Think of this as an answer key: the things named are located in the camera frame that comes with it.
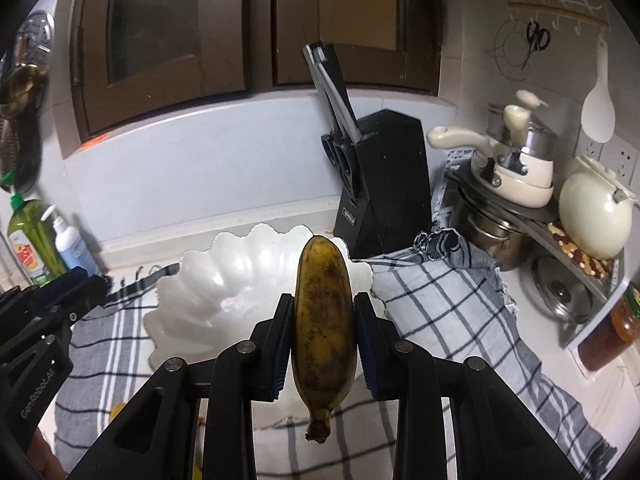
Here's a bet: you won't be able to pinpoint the hanging mesh strainer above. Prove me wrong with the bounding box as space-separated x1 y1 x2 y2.
0 62 46 193

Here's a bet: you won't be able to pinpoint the green dish soap bottle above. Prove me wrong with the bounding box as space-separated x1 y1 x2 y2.
5 170 68 288

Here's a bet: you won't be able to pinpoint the stainless steel pot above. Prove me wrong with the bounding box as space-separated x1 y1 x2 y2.
466 204 534 272

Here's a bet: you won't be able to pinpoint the glass jar with orange contents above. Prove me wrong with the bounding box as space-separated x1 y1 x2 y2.
579 282 640 373

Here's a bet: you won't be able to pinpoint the wooden hook rail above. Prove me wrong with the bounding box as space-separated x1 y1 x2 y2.
507 0 609 29

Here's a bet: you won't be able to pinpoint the cream saucepan with handle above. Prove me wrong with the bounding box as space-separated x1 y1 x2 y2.
426 126 556 209

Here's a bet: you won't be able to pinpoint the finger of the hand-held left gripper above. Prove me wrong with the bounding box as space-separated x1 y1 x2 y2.
0 267 93 321
0 276 110 366

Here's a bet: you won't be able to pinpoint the cream lid handle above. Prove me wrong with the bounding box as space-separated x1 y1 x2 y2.
501 89 549 142

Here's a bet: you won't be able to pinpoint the person's left forearm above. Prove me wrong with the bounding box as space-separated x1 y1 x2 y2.
27 430 68 480

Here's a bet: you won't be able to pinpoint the hanging metal steamer plate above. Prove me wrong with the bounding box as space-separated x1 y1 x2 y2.
12 10 55 68

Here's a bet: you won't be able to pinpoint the brown wooden cabinet door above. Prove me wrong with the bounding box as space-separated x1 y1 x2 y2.
70 0 273 148
270 0 446 98

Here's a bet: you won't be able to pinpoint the black-handled knife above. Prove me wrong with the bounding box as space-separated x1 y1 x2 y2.
302 42 353 131

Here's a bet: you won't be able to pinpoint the white blue pump bottle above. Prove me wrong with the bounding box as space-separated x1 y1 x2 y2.
42 204 101 277

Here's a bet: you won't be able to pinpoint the black hanging scissors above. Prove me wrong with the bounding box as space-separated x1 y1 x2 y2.
520 20 552 71

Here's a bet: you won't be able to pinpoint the steel-handled knife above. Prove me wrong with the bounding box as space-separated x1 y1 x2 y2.
317 57 364 143

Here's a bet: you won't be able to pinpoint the black-handled kitchen scissors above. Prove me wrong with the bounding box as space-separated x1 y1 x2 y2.
321 131 364 197

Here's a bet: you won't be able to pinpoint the brown patterned trivet mat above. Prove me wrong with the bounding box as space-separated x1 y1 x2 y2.
546 220 614 279

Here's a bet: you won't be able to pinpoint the white scalloped bowl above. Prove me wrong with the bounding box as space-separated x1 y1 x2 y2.
144 224 388 431

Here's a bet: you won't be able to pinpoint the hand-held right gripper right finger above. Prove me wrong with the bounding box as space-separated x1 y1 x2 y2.
352 291 608 480

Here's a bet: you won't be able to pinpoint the small steel cup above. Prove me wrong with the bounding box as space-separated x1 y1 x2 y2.
522 122 559 162

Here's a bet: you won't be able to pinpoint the hanging wire trivet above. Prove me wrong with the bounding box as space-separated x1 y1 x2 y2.
486 19 539 82

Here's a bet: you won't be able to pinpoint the black knife block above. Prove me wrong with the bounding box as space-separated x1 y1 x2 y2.
332 108 433 259

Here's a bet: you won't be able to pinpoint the steel pot with lid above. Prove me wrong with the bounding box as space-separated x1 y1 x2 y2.
444 166 632 352

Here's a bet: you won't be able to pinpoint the white rice paddle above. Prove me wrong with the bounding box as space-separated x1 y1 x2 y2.
580 35 617 143

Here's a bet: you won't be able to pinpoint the glass pot lid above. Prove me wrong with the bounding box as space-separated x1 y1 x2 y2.
531 255 594 324

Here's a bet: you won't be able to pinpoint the grey checked cloth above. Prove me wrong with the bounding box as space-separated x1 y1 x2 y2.
52 230 618 480

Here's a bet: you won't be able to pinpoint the white wall socket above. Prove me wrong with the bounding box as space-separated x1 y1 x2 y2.
581 137 639 179

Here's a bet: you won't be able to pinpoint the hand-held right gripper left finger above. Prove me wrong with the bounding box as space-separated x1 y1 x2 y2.
65 292 296 480

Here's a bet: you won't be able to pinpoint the spotted yellow banana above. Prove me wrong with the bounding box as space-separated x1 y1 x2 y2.
291 235 360 444

